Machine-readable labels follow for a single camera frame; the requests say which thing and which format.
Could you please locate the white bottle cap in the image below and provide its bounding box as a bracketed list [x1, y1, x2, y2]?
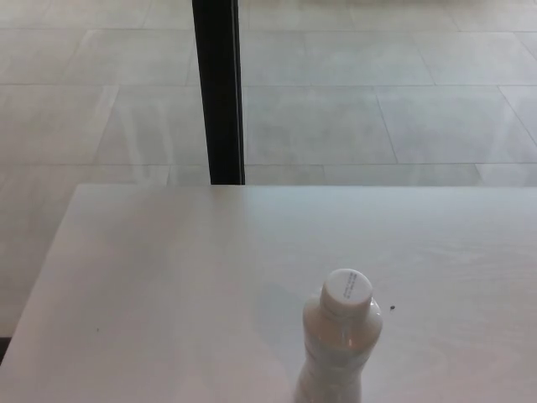
[320, 268, 374, 317]

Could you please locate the white plastic bottle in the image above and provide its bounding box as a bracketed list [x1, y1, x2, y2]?
[293, 289, 384, 403]

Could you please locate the black vertical window post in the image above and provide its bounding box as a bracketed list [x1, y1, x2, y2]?
[191, 0, 247, 186]

